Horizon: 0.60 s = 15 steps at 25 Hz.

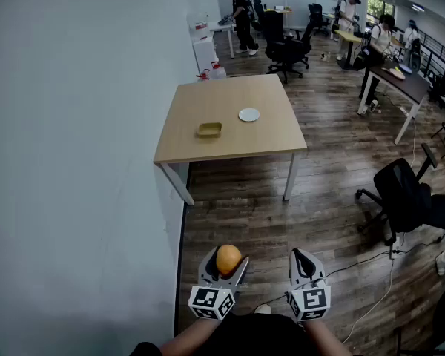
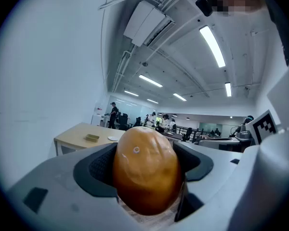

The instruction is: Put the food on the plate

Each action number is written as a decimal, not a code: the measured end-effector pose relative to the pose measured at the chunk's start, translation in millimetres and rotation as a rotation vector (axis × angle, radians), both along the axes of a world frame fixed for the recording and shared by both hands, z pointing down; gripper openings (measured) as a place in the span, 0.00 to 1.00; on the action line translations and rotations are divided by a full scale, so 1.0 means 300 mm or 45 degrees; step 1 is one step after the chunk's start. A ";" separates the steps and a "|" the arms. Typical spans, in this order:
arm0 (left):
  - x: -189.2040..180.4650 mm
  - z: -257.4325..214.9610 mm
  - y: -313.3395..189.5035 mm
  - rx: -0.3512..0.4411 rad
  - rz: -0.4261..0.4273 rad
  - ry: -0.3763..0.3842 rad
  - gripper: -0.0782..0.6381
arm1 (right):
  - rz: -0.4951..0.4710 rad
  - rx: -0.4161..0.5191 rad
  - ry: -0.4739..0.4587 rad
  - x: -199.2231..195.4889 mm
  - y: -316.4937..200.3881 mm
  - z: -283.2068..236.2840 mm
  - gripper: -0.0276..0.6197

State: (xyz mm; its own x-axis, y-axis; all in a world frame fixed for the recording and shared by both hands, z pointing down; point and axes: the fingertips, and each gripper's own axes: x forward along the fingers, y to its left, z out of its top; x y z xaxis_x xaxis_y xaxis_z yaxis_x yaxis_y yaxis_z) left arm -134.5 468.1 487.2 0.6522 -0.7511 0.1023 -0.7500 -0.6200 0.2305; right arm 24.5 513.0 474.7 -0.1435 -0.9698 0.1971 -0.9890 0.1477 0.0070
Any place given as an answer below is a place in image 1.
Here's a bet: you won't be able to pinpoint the light wooden table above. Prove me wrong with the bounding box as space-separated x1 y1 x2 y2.
153 73 309 207

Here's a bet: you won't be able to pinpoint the black metal railing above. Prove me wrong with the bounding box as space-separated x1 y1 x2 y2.
416 27 445 115

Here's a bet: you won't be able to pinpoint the person's right forearm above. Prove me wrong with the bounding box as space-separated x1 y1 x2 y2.
299 319 352 356

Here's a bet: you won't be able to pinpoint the person's left forearm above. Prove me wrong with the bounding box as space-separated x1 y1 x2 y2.
159 316 219 356

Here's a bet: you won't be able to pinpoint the yellow top desk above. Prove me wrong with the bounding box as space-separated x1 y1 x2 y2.
334 29 365 71

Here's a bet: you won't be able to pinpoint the dark top desk white legs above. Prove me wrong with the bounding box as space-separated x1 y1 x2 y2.
357 64 432 146

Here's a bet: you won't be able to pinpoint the orange fruit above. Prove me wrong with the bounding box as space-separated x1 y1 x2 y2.
215 244 243 277

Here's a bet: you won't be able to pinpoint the black cable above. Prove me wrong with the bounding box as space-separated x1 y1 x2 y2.
244 249 394 311

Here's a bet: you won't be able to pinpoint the person's black shirt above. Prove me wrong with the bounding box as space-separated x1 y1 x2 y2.
128 311 359 356

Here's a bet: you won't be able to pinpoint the white cable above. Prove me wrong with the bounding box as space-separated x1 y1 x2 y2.
342 258 397 345

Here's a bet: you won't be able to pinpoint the white box cabinet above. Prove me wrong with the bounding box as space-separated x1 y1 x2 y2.
191 35 220 76

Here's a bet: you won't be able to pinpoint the black office chair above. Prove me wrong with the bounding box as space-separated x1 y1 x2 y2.
355 142 445 247
251 0 267 33
307 2 332 37
262 10 315 85

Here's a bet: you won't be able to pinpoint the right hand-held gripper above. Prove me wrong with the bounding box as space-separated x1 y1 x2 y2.
286 248 332 323

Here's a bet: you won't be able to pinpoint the tan rectangular tray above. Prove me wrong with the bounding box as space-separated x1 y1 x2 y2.
197 122 223 139

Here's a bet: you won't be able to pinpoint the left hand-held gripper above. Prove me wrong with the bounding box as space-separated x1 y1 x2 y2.
188 246 251 322

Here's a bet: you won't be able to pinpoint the white round plate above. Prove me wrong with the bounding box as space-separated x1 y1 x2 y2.
238 108 261 123

